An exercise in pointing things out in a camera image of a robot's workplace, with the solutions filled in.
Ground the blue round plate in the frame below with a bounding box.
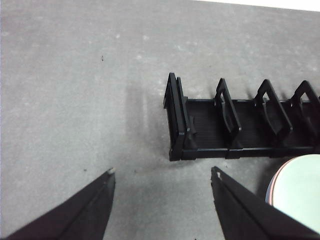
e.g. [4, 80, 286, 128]
[264, 183, 273, 205]

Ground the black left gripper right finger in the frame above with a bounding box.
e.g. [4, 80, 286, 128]
[210, 166, 320, 240]

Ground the green round plate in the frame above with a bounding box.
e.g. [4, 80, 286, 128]
[270, 154, 320, 232]

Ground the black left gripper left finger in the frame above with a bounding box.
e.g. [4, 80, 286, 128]
[4, 167, 117, 240]

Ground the black plastic dish rack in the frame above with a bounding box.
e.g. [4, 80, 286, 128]
[163, 72, 320, 162]

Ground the pink round plate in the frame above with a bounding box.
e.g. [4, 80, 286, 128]
[266, 157, 296, 201]

